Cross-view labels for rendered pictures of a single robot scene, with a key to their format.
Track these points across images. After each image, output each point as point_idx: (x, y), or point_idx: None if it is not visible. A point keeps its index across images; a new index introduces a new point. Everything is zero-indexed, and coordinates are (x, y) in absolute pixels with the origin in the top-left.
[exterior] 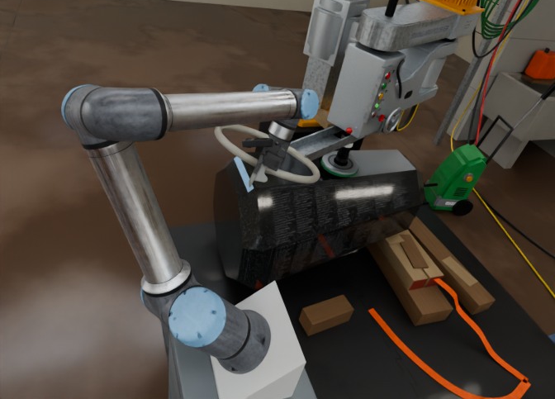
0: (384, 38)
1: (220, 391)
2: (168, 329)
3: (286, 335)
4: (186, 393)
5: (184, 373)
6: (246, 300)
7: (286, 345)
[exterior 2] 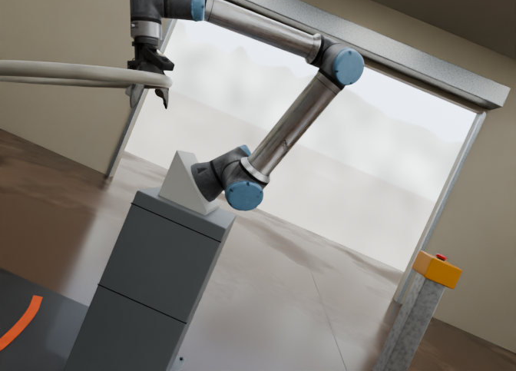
0: None
1: (216, 204)
2: (221, 241)
3: (191, 157)
4: (231, 217)
5: (229, 219)
6: (189, 174)
7: (193, 159)
